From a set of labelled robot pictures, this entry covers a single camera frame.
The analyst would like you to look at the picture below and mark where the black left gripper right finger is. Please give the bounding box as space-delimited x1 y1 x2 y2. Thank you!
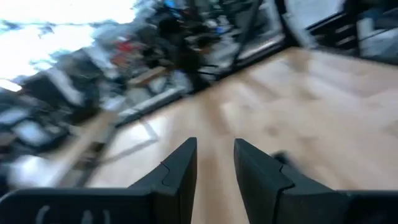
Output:
234 139 398 224

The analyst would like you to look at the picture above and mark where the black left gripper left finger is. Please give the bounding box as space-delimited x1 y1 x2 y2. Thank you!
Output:
0 137 198 224

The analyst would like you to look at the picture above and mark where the gray metal cart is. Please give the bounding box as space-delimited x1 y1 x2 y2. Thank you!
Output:
307 0 398 63

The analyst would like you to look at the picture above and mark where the black aluminium table frame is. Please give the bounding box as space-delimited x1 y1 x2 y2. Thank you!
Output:
114 37 292 127

